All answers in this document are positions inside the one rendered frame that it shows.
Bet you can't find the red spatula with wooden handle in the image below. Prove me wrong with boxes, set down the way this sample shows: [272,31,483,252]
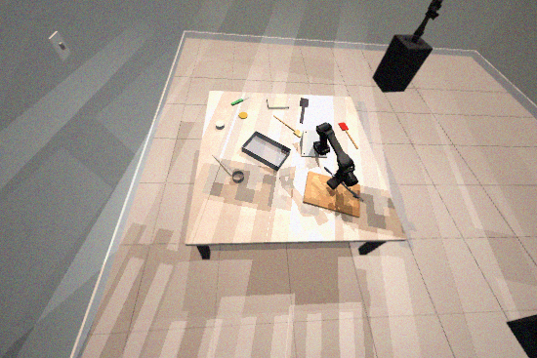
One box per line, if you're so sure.
[339,122,358,149]

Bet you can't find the light brown wooden board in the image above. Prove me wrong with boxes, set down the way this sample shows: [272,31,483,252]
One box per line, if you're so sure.
[303,171,360,218]

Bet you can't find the wooden spoon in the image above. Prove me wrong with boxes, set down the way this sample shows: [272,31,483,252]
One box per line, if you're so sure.
[273,115,302,138]

